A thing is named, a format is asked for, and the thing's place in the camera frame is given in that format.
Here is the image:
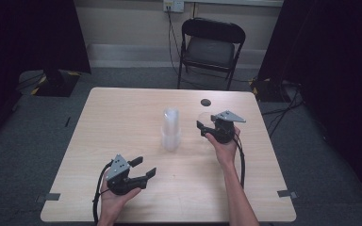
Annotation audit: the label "left hand-held gripper black cable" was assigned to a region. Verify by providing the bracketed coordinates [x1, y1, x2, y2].
[91, 161, 113, 226]

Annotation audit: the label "white wall socket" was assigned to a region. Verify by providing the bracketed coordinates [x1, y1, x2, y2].
[162, 0, 186, 14]

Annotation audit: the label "person's right hand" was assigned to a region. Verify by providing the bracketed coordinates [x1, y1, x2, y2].
[204, 126, 241, 170]

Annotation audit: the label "hand-held gripper black cable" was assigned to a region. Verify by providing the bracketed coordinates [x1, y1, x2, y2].
[232, 137, 247, 190]
[91, 161, 113, 226]

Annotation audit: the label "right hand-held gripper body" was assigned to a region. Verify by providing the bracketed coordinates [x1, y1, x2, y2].
[205, 109, 247, 145]

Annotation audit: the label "black folding chair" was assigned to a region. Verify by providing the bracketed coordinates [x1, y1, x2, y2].
[176, 17, 247, 91]

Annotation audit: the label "grey tape strip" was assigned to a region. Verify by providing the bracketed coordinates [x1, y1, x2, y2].
[276, 188, 299, 200]
[35, 192, 61, 203]

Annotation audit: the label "right hand-held gripper black cable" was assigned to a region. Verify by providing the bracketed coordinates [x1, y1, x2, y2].
[232, 137, 247, 190]

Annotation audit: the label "stack of clear plastic cups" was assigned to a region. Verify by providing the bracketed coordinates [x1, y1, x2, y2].
[160, 106, 183, 153]

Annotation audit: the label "black cable from wall socket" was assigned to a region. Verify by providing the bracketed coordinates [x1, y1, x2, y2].
[166, 9, 187, 83]

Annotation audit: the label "dark curtain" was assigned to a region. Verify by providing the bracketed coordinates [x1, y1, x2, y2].
[0, 0, 92, 149]
[256, 0, 362, 210]

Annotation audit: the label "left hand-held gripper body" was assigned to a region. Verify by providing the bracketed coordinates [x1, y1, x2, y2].
[105, 153, 149, 196]

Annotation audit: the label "person's left hand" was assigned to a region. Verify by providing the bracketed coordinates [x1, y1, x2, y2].
[99, 179, 142, 219]

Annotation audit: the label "black stand base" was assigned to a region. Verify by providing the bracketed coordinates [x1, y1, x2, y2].
[250, 75, 285, 104]
[29, 69, 82, 98]

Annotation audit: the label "black floor cables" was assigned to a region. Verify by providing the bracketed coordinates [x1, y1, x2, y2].
[260, 80, 305, 139]

